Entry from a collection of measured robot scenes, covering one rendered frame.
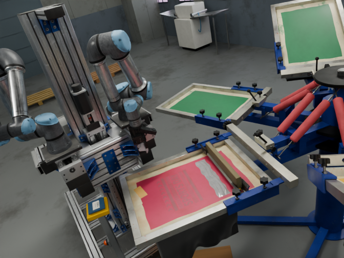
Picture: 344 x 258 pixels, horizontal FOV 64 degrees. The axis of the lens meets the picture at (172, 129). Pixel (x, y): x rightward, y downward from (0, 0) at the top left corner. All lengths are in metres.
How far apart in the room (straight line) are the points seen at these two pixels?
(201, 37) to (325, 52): 5.37
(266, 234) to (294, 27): 1.85
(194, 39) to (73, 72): 5.97
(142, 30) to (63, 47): 8.46
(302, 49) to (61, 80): 1.97
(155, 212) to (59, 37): 1.18
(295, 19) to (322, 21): 0.23
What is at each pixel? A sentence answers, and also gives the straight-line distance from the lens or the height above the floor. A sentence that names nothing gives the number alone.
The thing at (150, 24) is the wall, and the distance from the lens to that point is 10.40.
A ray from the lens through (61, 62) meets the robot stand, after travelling 1.89.
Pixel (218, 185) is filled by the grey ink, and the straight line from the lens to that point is 1.64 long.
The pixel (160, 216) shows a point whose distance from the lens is 1.57.
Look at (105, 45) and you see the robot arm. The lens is 1.54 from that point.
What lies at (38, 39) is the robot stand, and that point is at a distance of 1.88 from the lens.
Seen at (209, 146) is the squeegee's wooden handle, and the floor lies 1.06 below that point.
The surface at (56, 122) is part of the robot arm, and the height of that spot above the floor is 1.44.
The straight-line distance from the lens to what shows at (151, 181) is 1.79.
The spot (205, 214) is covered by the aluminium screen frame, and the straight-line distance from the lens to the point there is 1.47.
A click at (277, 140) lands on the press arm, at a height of 1.04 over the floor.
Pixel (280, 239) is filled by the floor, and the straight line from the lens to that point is 2.60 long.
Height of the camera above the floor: 2.08
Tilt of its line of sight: 30 degrees down
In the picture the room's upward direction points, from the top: 14 degrees counter-clockwise
